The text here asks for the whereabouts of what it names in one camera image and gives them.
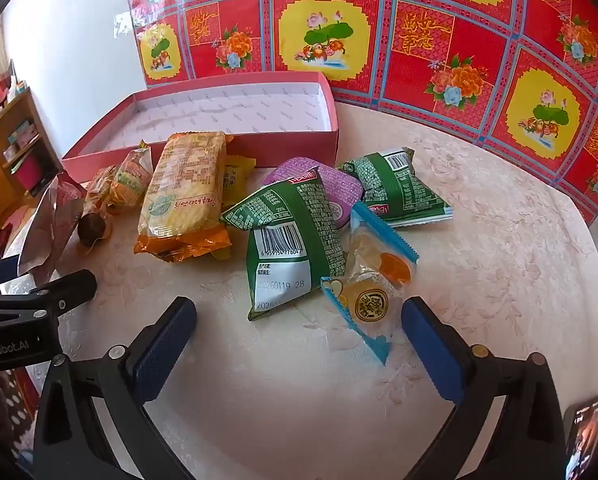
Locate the green snack packet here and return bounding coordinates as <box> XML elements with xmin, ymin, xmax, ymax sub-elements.
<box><xmin>336</xmin><ymin>147</ymin><xmax>454</xmax><ymax>228</ymax></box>
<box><xmin>220</xmin><ymin>167</ymin><xmax>350</xmax><ymax>322</ymax></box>

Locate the dark dotted cloth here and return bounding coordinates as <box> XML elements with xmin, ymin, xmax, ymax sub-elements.
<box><xmin>0</xmin><ymin>365</ymin><xmax>42</xmax><ymax>461</ymax></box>

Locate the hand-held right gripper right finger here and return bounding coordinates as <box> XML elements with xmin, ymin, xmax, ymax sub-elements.
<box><xmin>400</xmin><ymin>296</ymin><xmax>570</xmax><ymax>480</ymax></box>

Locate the small orange candy packet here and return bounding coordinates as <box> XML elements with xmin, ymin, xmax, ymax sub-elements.
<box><xmin>110</xmin><ymin>142</ymin><xmax>154</xmax><ymax>211</ymax></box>
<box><xmin>85</xmin><ymin>165</ymin><xmax>122</xmax><ymax>216</ymax></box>

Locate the pink cardboard box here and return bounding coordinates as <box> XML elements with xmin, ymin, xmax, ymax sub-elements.
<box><xmin>60</xmin><ymin>71</ymin><xmax>340</xmax><ymax>183</ymax></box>

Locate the clear blue-edged candy packet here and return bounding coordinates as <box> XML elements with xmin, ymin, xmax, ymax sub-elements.
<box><xmin>320</xmin><ymin>201</ymin><xmax>420</xmax><ymax>366</ymax></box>

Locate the purple candy tin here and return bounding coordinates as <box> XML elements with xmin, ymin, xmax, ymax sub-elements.
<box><xmin>261</xmin><ymin>156</ymin><xmax>365</xmax><ymax>233</ymax></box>

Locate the pink storage bin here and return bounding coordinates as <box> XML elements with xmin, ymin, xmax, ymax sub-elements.
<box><xmin>12</xmin><ymin>155</ymin><xmax>45</xmax><ymax>188</ymax></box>

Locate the yellow snack packet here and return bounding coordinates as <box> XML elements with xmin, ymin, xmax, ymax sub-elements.
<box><xmin>222</xmin><ymin>155</ymin><xmax>257</xmax><ymax>208</ymax></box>

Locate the red foil snack packet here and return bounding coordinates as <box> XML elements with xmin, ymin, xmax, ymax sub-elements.
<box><xmin>18</xmin><ymin>172</ymin><xmax>87</xmax><ymax>286</ymax></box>

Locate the brown egg packet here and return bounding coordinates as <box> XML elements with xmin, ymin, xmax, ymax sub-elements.
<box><xmin>76</xmin><ymin>212</ymin><xmax>112</xmax><ymax>248</ymax></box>

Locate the black phone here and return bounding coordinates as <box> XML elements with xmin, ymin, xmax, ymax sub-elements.
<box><xmin>563</xmin><ymin>392</ymin><xmax>598</xmax><ymax>480</ymax></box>

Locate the orange cracker packet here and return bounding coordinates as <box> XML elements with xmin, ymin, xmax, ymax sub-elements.
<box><xmin>133</xmin><ymin>131</ymin><xmax>232</xmax><ymax>263</ymax></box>

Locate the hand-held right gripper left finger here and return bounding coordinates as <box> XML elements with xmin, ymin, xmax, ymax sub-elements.
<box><xmin>32</xmin><ymin>296</ymin><xmax>200</xmax><ymax>480</ymax></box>

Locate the red floral printed cloth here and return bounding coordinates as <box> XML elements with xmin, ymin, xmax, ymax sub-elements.
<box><xmin>126</xmin><ymin>0</ymin><xmax>598</xmax><ymax>226</ymax></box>

